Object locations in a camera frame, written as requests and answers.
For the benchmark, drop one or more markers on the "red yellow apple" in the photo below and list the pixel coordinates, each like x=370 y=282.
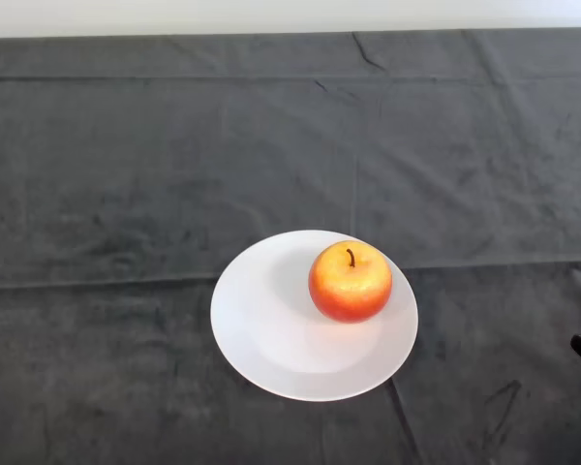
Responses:
x=351 y=288

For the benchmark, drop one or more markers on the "white round plate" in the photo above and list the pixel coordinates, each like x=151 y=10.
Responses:
x=266 y=324

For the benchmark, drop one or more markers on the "black table cloth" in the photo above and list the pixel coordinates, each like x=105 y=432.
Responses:
x=290 y=135

